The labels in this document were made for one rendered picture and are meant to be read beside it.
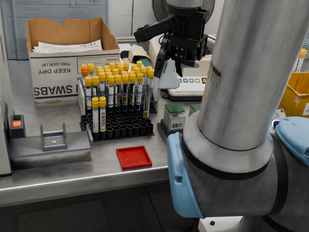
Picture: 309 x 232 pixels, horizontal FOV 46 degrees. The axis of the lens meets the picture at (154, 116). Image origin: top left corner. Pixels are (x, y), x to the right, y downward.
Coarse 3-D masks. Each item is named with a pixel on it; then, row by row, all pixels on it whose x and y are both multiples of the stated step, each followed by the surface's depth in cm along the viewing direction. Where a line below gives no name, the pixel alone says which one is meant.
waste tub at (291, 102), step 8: (296, 72) 107; (304, 72) 108; (296, 80) 109; (304, 80) 109; (288, 88) 100; (296, 88) 110; (304, 88) 111; (288, 96) 100; (296, 96) 96; (304, 96) 96; (280, 104) 104; (288, 104) 100; (296, 104) 97; (304, 104) 97; (288, 112) 100; (296, 112) 98; (304, 112) 99
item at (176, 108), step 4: (168, 104) 90; (172, 104) 90; (176, 104) 90; (180, 104) 90; (168, 108) 88; (172, 108) 88; (176, 108) 88; (180, 108) 88; (172, 112) 87; (176, 112) 87; (180, 112) 87
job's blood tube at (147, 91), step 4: (148, 92) 90; (148, 96) 90; (144, 100) 91; (148, 100) 91; (144, 104) 92; (148, 104) 92; (144, 108) 92; (148, 108) 92; (144, 112) 93; (148, 112) 93; (144, 116) 94; (148, 116) 94
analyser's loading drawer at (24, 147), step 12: (48, 132) 81; (60, 132) 82; (72, 132) 84; (84, 132) 84; (12, 144) 78; (24, 144) 79; (36, 144) 79; (48, 144) 79; (60, 144) 80; (72, 144) 80; (84, 144) 80; (12, 156) 75; (24, 156) 76; (36, 156) 77
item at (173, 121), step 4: (164, 108) 90; (164, 112) 90; (168, 112) 87; (184, 112) 88; (164, 116) 91; (168, 116) 88; (172, 116) 87; (176, 116) 87; (180, 116) 87; (184, 116) 88; (164, 120) 91; (168, 120) 88; (172, 120) 87; (176, 120) 87; (180, 120) 88; (184, 120) 88; (168, 124) 88; (172, 124) 88; (176, 124) 88; (180, 124) 88; (168, 128) 88; (172, 128) 88; (176, 128) 89; (180, 128) 89
